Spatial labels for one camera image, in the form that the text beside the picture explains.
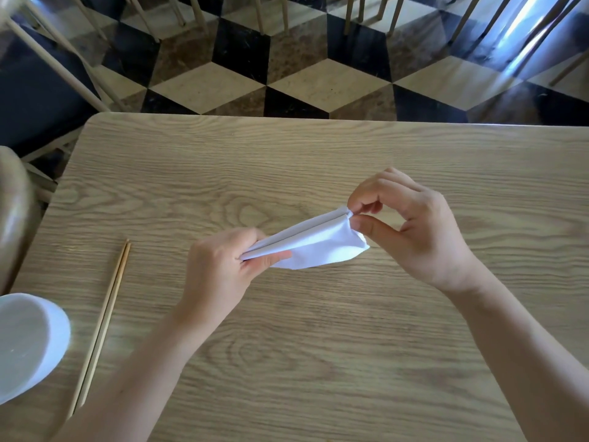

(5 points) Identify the person's right hand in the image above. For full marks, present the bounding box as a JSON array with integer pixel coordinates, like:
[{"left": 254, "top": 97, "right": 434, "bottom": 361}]
[{"left": 347, "top": 167, "right": 487, "bottom": 294}]

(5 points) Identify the person's left hand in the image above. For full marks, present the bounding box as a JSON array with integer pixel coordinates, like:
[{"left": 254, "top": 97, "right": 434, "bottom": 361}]
[{"left": 176, "top": 227, "right": 293, "bottom": 335}]

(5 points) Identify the white cloth napkin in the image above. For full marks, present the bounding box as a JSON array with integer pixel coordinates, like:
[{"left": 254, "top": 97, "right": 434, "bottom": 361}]
[{"left": 239, "top": 206, "right": 371, "bottom": 271}]

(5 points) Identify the person's left forearm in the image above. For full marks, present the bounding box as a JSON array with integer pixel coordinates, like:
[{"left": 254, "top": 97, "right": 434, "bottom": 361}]
[{"left": 50, "top": 306, "right": 217, "bottom": 442}]

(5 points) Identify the person's right forearm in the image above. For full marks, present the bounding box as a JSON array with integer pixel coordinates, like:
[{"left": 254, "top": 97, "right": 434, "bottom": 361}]
[{"left": 444, "top": 264, "right": 589, "bottom": 442}]

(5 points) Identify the wooden chopstick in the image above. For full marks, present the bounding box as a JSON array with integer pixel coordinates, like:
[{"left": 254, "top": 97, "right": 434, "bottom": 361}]
[
  {"left": 66, "top": 239, "right": 129, "bottom": 419},
  {"left": 75, "top": 241, "right": 133, "bottom": 409}
]

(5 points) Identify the white bowl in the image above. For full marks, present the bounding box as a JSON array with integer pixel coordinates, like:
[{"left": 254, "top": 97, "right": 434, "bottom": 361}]
[{"left": 0, "top": 293, "right": 72, "bottom": 406}]

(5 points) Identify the wooden chair with dark cushion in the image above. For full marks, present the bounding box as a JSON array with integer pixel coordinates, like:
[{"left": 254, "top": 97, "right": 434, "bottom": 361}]
[
  {"left": 0, "top": 0, "right": 128, "bottom": 203},
  {"left": 0, "top": 145, "right": 40, "bottom": 295}
]

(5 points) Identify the row of wooden dining chairs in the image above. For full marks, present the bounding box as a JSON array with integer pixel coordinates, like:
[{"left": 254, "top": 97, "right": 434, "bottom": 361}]
[{"left": 69, "top": 0, "right": 589, "bottom": 86}]

